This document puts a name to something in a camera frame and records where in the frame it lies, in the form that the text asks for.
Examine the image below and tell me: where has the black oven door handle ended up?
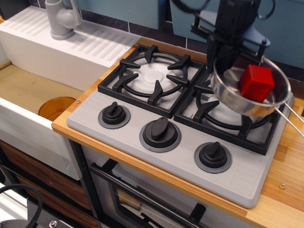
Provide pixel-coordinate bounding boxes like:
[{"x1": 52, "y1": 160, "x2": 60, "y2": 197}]
[{"x1": 89, "y1": 159, "x2": 206, "y2": 228}]

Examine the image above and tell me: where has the white oven door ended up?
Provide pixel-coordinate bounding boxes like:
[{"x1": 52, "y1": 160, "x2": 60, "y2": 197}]
[{"x1": 82, "y1": 147, "x2": 250, "y2": 228}]

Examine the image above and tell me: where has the black braided cable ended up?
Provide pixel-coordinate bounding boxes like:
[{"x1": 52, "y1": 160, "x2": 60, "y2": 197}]
[
  {"x1": 171, "y1": 0, "x2": 276, "y2": 19},
  {"x1": 0, "y1": 183, "x2": 43, "y2": 228}
]

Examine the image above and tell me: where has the black stove knob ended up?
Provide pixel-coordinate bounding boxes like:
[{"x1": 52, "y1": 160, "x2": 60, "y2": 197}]
[
  {"x1": 98, "y1": 102, "x2": 131, "y2": 129},
  {"x1": 139, "y1": 117, "x2": 181, "y2": 153},
  {"x1": 194, "y1": 142, "x2": 232, "y2": 174}
]

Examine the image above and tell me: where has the teal cabinet left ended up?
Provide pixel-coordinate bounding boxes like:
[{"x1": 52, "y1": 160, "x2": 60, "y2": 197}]
[{"x1": 77, "y1": 0, "x2": 167, "y2": 29}]

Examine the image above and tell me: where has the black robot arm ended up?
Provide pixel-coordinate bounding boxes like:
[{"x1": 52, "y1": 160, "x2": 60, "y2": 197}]
[{"x1": 191, "y1": 0, "x2": 274, "y2": 74}]

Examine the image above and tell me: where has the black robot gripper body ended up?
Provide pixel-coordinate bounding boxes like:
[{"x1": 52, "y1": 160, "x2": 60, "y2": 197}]
[{"x1": 190, "y1": 10, "x2": 271, "y2": 66}]

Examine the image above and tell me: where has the orange plastic plate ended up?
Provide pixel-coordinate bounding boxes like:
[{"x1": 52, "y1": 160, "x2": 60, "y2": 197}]
[{"x1": 38, "y1": 96, "x2": 76, "y2": 121}]

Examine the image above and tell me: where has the black right burner grate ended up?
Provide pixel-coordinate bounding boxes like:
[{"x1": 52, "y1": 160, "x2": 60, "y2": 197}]
[{"x1": 174, "y1": 73, "x2": 285, "y2": 155}]

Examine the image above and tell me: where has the black right stove knob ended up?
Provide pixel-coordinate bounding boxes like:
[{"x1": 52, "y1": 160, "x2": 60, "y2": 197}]
[{"x1": 194, "y1": 142, "x2": 232, "y2": 174}]

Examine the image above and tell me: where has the teal cabinet right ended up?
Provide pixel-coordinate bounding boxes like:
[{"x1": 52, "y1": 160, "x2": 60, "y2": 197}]
[{"x1": 170, "y1": 0, "x2": 304, "y2": 68}]

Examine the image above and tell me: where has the teal cabinet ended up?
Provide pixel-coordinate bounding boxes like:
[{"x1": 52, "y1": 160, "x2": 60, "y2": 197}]
[
  {"x1": 77, "y1": 0, "x2": 167, "y2": 29},
  {"x1": 170, "y1": 0, "x2": 304, "y2": 68}
]

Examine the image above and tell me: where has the white toy sink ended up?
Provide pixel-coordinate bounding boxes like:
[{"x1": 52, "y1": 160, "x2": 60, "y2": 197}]
[{"x1": 0, "y1": 6, "x2": 139, "y2": 180}]

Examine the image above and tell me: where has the stainless steel pan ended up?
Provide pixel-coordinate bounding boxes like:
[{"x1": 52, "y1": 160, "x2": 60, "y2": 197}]
[{"x1": 210, "y1": 57, "x2": 304, "y2": 136}]

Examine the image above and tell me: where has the grey toy faucet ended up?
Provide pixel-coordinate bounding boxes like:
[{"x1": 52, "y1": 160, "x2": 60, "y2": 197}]
[{"x1": 45, "y1": 0, "x2": 82, "y2": 40}]

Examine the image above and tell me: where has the black middle stove knob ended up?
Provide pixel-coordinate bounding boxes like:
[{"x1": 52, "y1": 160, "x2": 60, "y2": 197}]
[{"x1": 139, "y1": 117, "x2": 181, "y2": 153}]

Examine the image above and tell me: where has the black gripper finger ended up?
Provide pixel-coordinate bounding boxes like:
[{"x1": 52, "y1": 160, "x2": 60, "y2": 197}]
[
  {"x1": 219, "y1": 45, "x2": 239, "y2": 74},
  {"x1": 207, "y1": 35, "x2": 219, "y2": 71}
]

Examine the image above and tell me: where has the black left stove knob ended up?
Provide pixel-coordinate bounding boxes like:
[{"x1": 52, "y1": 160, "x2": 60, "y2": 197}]
[{"x1": 98, "y1": 102, "x2": 131, "y2": 129}]

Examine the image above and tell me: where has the black braided cable lower left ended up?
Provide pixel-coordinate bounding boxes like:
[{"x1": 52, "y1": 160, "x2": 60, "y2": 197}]
[{"x1": 0, "y1": 183, "x2": 43, "y2": 228}]

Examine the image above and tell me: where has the grey toy stove top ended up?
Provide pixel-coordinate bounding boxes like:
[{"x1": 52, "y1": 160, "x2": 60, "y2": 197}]
[{"x1": 66, "y1": 45, "x2": 294, "y2": 208}]

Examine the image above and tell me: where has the black left burner grate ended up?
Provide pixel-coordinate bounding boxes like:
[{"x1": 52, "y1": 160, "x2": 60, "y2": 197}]
[{"x1": 98, "y1": 45, "x2": 206, "y2": 118}]

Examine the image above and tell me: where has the black burner grate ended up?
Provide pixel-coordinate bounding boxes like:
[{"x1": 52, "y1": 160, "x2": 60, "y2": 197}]
[
  {"x1": 98, "y1": 45, "x2": 206, "y2": 118},
  {"x1": 174, "y1": 73, "x2": 285, "y2": 155}
]

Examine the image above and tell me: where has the red wooden cube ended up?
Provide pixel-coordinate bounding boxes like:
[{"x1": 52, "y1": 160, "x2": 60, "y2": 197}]
[{"x1": 239, "y1": 65, "x2": 275, "y2": 102}]

